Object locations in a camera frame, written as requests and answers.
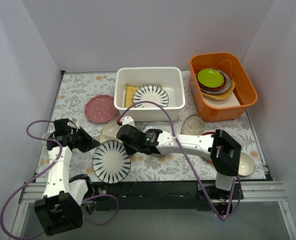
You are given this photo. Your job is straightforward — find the pale blue rimmed plate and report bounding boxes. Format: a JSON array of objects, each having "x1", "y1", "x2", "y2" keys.
[{"x1": 143, "y1": 121, "x2": 171, "y2": 133}]

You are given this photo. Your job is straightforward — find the pink polka dot plate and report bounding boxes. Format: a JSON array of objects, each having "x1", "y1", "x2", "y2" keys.
[{"x1": 84, "y1": 94, "x2": 118, "y2": 124}]

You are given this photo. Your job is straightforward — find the blue striped white plate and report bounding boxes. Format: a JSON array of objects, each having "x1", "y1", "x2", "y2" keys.
[{"x1": 133, "y1": 85, "x2": 169, "y2": 108}]

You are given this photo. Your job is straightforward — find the yellow bamboo mat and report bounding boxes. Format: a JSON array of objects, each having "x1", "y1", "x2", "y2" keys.
[{"x1": 124, "y1": 83, "x2": 140, "y2": 108}]

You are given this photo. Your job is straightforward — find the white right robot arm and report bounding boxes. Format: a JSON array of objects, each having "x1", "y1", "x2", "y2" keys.
[{"x1": 116, "y1": 124, "x2": 242, "y2": 199}]

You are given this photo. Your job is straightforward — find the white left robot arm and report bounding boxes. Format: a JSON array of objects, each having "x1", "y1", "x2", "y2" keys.
[{"x1": 34, "y1": 118, "x2": 100, "y2": 236}]

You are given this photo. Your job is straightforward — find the white plastic bin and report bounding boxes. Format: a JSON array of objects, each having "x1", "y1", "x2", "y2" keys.
[{"x1": 114, "y1": 67, "x2": 186, "y2": 122}]

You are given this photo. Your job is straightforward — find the white board in bin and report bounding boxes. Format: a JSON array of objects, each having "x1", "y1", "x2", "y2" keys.
[{"x1": 204, "y1": 93, "x2": 240, "y2": 108}]

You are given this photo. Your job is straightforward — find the orange plastic bin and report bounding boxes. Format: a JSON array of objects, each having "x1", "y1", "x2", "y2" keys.
[{"x1": 189, "y1": 52, "x2": 258, "y2": 122}]

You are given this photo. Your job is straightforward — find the cream divided plate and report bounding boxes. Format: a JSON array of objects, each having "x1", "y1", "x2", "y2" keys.
[{"x1": 99, "y1": 121, "x2": 121, "y2": 143}]

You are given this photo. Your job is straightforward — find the white small cup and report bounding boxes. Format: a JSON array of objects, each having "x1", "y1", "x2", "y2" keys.
[{"x1": 41, "y1": 132, "x2": 52, "y2": 146}]

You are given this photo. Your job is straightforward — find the floral table mat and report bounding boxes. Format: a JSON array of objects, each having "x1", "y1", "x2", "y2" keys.
[{"x1": 52, "y1": 72, "x2": 266, "y2": 182}]

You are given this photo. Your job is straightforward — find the speckled beige plate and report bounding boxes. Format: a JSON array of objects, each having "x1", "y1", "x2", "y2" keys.
[{"x1": 181, "y1": 114, "x2": 205, "y2": 136}]

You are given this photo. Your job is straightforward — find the red brown plate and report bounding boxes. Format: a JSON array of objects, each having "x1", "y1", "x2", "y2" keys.
[{"x1": 202, "y1": 131, "x2": 215, "y2": 165}]

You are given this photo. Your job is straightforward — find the woven yellow basket tray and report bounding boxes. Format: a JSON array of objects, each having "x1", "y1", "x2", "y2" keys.
[{"x1": 202, "y1": 81, "x2": 236, "y2": 100}]

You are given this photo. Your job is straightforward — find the grey round plate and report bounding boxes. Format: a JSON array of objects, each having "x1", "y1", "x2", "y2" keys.
[{"x1": 200, "y1": 71, "x2": 232, "y2": 95}]

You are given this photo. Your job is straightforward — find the brown plate under green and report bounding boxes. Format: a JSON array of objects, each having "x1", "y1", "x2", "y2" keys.
[{"x1": 199, "y1": 71, "x2": 228, "y2": 92}]

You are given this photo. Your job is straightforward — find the black rimmed white bowl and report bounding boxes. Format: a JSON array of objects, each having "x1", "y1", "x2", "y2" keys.
[{"x1": 238, "y1": 153, "x2": 255, "y2": 177}]

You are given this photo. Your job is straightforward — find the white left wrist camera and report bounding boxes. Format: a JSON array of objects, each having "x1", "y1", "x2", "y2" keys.
[{"x1": 69, "y1": 119, "x2": 79, "y2": 130}]

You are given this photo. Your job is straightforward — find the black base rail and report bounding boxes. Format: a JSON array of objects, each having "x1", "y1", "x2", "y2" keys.
[{"x1": 92, "y1": 180, "x2": 230, "y2": 211}]

